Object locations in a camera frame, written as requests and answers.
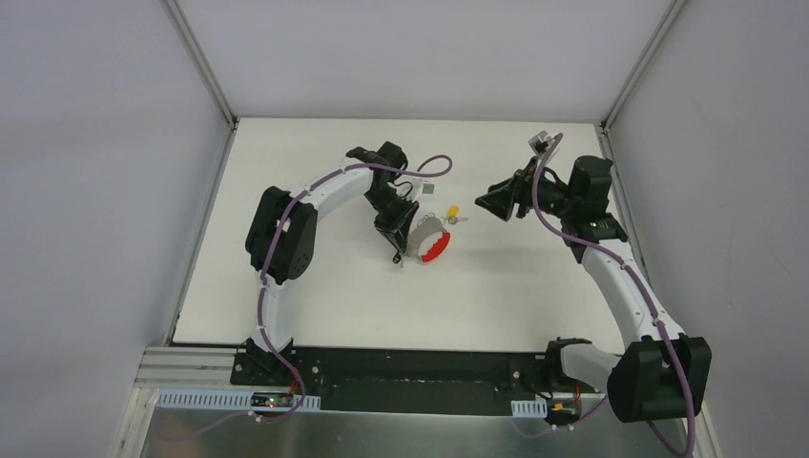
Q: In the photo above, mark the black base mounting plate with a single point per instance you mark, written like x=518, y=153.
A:
x=473, y=383

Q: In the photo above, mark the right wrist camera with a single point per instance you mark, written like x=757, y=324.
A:
x=540, y=143

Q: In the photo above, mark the black key tag with key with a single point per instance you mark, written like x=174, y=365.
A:
x=399, y=258

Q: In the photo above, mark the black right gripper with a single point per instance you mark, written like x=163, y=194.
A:
x=517, y=195

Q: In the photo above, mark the white cable duct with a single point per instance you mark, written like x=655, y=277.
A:
x=243, y=400

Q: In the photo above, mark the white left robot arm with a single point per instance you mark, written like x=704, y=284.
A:
x=281, y=238

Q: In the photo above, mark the red-handled metal key holder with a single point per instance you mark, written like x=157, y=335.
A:
x=427, y=240

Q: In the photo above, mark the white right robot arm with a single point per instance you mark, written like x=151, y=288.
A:
x=662, y=372

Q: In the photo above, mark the aluminium frame rail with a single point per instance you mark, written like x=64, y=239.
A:
x=171, y=366

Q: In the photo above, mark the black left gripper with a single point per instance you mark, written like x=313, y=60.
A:
x=397, y=219

